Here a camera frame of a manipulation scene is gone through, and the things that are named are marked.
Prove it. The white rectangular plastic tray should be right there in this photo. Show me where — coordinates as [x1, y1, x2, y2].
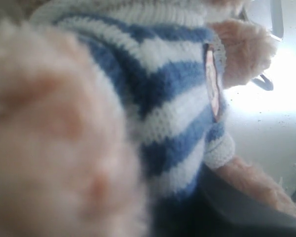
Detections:
[241, 0, 284, 41]

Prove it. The tan teddy bear striped sweater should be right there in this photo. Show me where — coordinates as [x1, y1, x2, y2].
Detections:
[0, 0, 296, 237]

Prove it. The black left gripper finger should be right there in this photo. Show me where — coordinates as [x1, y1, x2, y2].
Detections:
[189, 164, 296, 237]

